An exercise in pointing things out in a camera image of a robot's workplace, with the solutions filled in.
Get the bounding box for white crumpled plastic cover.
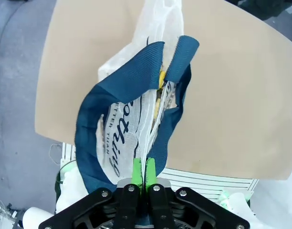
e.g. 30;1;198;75
55;166;90;215
217;189;256;229

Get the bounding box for white ribbed base plate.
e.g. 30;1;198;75
61;142;259;201

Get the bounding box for pale cable clutter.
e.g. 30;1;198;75
0;198;24;229

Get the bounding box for white bag with blue handles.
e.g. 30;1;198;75
74;0;200;195

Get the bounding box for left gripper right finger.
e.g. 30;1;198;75
145;156;251;229

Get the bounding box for yellow utility knife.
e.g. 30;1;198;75
154;70;167;119

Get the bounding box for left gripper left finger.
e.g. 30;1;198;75
38;157;144;229

